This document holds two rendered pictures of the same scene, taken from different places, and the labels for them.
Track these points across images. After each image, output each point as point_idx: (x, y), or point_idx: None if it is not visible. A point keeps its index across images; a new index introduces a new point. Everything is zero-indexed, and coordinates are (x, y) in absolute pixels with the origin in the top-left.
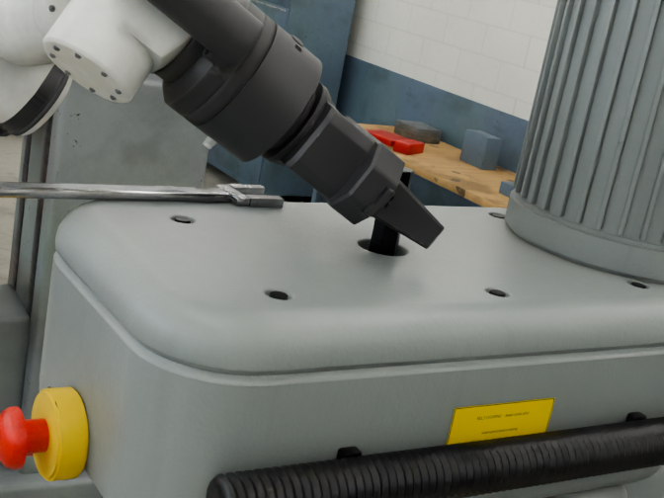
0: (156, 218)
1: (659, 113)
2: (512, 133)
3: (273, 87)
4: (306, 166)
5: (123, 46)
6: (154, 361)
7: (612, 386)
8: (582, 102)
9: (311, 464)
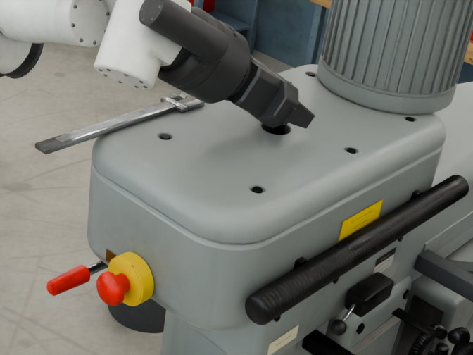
0: (153, 140)
1: (418, 22)
2: None
3: (229, 65)
4: (247, 103)
5: (150, 64)
6: (207, 244)
7: (406, 182)
8: (371, 17)
9: (290, 275)
